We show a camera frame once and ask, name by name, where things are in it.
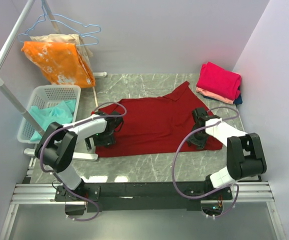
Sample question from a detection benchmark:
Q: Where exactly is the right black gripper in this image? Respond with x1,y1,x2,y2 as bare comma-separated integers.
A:
186,124,210,151

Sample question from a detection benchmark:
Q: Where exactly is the dark red t shirt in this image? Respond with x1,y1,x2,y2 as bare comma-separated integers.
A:
91,81,223,159

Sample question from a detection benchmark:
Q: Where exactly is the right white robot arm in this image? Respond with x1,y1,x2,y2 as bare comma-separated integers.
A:
186,107,267,200

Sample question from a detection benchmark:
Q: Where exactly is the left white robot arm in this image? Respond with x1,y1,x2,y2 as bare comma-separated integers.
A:
34,111,124,201

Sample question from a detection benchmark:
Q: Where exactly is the teal t shirt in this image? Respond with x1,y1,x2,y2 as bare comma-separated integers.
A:
29,99,77,131

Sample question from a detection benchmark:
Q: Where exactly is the folded salmon t shirt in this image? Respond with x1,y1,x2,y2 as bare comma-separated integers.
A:
196,87,234,105

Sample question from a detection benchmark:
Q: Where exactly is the folded navy t shirt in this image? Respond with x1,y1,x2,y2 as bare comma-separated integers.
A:
233,89,243,105

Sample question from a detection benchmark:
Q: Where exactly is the folded pink t shirt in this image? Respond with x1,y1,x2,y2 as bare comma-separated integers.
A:
196,62,242,101

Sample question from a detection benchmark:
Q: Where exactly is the white laundry basket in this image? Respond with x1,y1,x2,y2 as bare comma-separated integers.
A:
27,85,81,130

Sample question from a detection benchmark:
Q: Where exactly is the orange patterned cloth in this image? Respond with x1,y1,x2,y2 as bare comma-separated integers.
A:
21,41,96,88

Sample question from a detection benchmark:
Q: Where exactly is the beige cloth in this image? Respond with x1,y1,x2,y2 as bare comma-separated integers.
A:
29,33,99,107

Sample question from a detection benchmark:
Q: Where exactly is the white clothes rack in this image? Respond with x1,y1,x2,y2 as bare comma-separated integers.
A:
0,0,102,163

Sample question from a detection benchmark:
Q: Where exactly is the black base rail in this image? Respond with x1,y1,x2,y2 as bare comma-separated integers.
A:
54,181,233,212

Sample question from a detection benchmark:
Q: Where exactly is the aluminium frame rail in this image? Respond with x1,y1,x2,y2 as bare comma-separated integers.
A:
0,181,285,240

